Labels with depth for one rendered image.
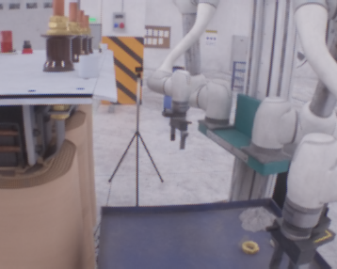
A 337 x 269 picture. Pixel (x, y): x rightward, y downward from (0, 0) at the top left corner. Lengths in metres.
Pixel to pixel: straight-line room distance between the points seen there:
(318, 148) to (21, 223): 0.75
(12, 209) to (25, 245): 0.13
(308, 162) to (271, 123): 0.66
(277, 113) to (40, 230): 1.00
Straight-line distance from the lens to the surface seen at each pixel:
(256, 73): 1.64
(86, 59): 0.60
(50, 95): 0.43
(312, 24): 0.83
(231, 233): 0.94
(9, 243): 0.89
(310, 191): 0.63
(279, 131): 1.27
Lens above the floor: 1.44
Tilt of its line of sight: 18 degrees down
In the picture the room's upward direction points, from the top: 3 degrees clockwise
